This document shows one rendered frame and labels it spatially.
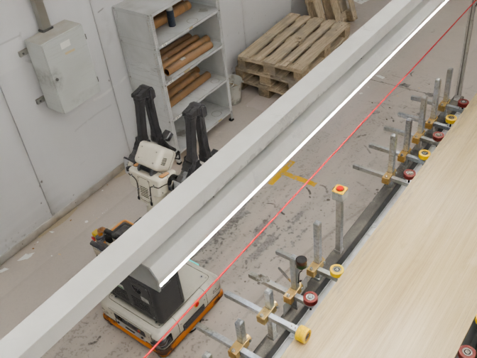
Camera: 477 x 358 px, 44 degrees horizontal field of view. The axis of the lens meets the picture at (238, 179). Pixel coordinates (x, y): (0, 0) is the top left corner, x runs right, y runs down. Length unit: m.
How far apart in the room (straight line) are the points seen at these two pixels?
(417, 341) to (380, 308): 0.26
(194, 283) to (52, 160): 1.76
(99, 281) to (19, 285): 3.71
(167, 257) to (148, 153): 2.17
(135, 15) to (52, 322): 3.99
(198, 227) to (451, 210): 2.48
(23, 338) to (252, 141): 0.82
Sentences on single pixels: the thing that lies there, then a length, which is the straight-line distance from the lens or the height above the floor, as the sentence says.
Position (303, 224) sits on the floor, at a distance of 4.97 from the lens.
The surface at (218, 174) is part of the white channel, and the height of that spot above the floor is 2.46.
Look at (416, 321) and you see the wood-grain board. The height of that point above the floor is 0.90.
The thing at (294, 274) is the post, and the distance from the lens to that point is 3.26.
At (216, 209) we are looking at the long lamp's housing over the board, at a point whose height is 2.37.
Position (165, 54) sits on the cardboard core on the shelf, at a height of 0.97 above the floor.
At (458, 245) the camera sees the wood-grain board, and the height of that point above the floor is 0.90.
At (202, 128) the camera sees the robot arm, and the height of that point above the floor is 1.46.
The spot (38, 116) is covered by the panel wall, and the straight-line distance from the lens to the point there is 5.02.
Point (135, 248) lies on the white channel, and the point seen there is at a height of 2.46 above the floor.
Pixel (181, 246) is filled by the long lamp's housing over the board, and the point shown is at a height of 2.37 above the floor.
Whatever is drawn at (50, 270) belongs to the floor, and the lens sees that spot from 5.10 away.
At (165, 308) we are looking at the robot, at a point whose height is 0.42.
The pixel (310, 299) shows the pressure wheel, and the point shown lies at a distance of 3.27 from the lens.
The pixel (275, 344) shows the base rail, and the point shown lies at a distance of 3.36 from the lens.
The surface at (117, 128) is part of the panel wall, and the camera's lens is 5.64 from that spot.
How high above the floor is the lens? 3.46
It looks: 39 degrees down
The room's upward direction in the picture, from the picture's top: 7 degrees counter-clockwise
